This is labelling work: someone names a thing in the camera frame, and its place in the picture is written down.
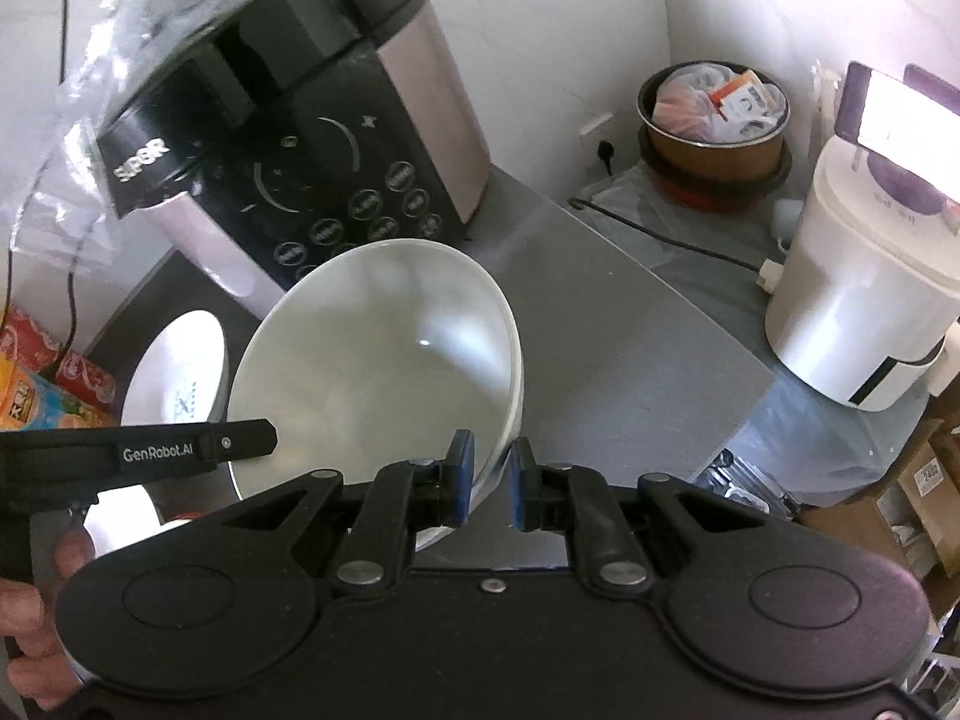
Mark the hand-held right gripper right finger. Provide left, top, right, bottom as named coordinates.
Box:
left=508, top=436, right=781, bottom=595

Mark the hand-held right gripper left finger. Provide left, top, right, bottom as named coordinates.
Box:
left=202, top=429, right=476, bottom=595

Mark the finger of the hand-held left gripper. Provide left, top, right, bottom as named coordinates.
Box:
left=201, top=418, right=280, bottom=464

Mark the large white bowl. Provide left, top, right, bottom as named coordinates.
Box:
left=227, top=238, right=523, bottom=550

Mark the person's left hand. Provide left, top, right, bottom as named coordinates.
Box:
left=0, top=525, right=95, bottom=713

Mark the orange juice bottle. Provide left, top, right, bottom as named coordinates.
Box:
left=0, top=356, right=125, bottom=436

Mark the silver black pressure cooker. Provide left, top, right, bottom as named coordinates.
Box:
left=97, top=0, right=493, bottom=302

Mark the black rimmed red pot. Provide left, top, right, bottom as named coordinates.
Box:
left=637, top=124, right=794, bottom=209

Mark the white kitchen appliance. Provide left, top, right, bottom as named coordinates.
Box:
left=763, top=60, right=960, bottom=415

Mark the copper inner pot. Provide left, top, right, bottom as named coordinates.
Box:
left=637, top=64, right=793, bottom=185

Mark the cardboard box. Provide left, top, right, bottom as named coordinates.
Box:
left=795, top=418, right=960, bottom=620

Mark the clear plastic bag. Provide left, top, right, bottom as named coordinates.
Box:
left=0, top=0, right=422, bottom=256

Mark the thin black appliance cable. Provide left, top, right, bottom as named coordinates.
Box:
left=568, top=197, right=785, bottom=293

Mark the low wall socket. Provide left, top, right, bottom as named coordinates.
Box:
left=576, top=114, right=620, bottom=175

